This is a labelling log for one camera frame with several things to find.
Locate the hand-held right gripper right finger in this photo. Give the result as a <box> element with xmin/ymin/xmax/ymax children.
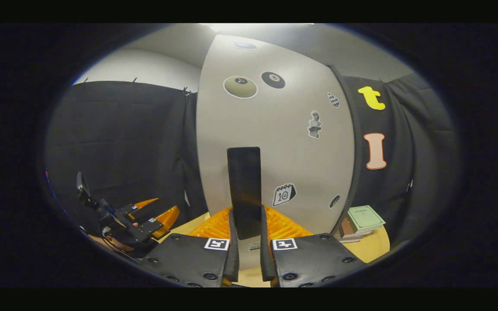
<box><xmin>260</xmin><ymin>205</ymin><xmax>366</xmax><ymax>288</ymax></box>

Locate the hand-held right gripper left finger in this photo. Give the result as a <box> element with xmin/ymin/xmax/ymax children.
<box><xmin>139</xmin><ymin>206</ymin><xmax>240</xmax><ymax>288</ymax></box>

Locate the black cabinet door handle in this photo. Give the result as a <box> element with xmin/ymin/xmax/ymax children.
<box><xmin>226</xmin><ymin>147</ymin><xmax>262</xmax><ymax>241</ymax></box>

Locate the grey cabinet door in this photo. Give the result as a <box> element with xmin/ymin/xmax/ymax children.
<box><xmin>196</xmin><ymin>35</ymin><xmax>356</xmax><ymax>270</ymax></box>

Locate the black backdrop cloth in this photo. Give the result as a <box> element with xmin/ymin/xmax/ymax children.
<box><xmin>45</xmin><ymin>73</ymin><xmax>459</xmax><ymax>255</ymax></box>

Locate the brown book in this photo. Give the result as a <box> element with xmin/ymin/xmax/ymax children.
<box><xmin>339</xmin><ymin>218</ymin><xmax>372</xmax><ymax>238</ymax></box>

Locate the green notebook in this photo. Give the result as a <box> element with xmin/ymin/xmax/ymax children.
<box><xmin>347</xmin><ymin>205</ymin><xmax>386</xmax><ymax>234</ymax></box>

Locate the large ceiling light panel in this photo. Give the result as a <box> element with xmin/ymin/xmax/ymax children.
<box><xmin>201</xmin><ymin>23</ymin><xmax>314</xmax><ymax>33</ymax></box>

